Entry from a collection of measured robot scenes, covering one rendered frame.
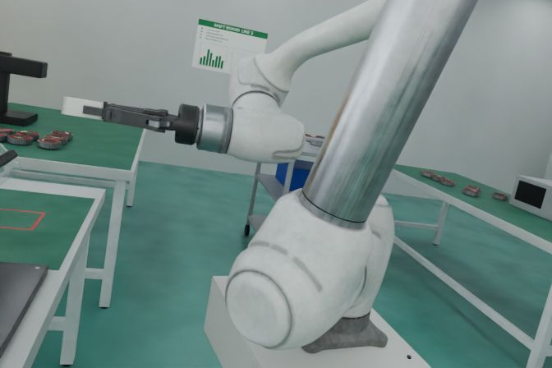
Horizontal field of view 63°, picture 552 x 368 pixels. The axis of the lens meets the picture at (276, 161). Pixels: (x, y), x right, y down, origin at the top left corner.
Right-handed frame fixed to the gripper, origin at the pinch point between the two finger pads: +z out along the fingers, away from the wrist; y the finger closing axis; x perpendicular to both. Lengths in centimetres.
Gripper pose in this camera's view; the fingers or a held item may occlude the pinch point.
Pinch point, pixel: (84, 108)
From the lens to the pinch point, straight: 88.4
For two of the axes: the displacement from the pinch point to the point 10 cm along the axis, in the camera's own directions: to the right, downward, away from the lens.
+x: 1.8, -9.7, -1.7
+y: -2.3, -2.1, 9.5
